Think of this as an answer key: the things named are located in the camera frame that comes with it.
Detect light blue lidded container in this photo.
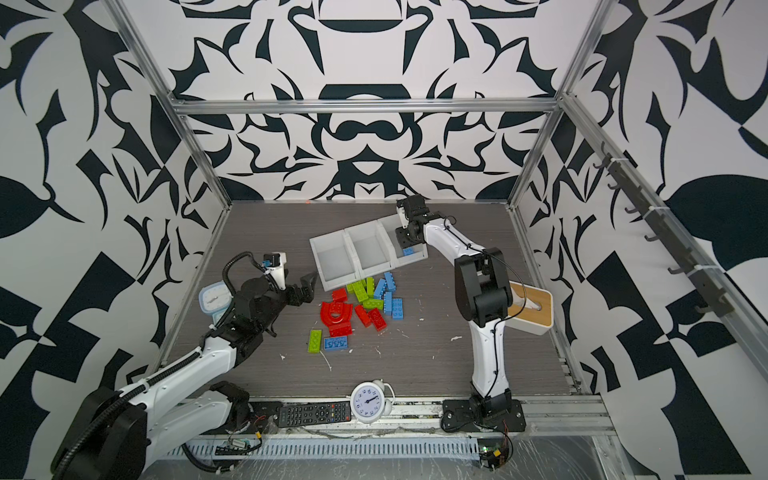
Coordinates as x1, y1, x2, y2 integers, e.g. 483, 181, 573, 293
198, 281, 233, 317

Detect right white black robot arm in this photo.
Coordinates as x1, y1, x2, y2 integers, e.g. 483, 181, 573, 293
396, 195, 513, 401

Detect white cable duct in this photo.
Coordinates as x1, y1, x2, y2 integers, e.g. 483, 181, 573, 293
189, 437, 481, 461

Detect lone green lego brick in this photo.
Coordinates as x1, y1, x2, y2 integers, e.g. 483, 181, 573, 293
307, 329, 323, 354

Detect white bin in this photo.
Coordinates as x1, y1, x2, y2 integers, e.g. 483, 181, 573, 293
309, 230, 360, 292
377, 214, 428, 268
344, 220, 394, 278

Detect middle white bin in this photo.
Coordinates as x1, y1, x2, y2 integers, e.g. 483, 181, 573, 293
344, 220, 394, 278

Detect red lego brick pair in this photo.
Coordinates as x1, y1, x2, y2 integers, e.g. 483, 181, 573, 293
354, 305, 387, 331

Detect left white bin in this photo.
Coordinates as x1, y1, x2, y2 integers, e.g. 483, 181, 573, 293
309, 230, 360, 292

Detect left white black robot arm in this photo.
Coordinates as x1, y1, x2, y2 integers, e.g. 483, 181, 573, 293
50, 273, 318, 479

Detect right white bin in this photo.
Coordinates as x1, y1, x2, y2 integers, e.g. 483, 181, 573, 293
377, 214, 428, 268

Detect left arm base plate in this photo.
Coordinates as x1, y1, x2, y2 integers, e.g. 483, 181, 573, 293
224, 401, 283, 435

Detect aluminium frame rail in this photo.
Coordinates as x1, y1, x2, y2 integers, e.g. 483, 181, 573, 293
171, 98, 557, 115

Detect green lego brick cluster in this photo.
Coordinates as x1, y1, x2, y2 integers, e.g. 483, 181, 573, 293
346, 277, 384, 310

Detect black wall hook rail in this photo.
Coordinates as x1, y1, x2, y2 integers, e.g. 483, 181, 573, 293
595, 152, 736, 317

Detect black remote control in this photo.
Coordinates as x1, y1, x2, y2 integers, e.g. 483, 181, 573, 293
277, 401, 352, 428

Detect blue lego brick bottom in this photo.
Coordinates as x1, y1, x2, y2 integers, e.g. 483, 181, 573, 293
323, 336, 348, 351

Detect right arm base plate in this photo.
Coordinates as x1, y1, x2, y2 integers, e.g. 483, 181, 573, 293
440, 399, 527, 433

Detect white box wooden lid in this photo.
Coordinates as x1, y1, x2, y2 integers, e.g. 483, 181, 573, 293
505, 281, 554, 336

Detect red lego brick low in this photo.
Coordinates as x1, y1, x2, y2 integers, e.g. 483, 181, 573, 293
328, 323, 353, 337

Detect white analog clock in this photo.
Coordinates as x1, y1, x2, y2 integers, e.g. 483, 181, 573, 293
350, 380, 396, 424

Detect blue lego brick cluster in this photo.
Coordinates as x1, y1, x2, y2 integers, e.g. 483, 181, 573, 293
374, 272, 404, 320

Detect small red lego brick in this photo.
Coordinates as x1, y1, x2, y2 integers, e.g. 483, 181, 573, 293
331, 288, 348, 303

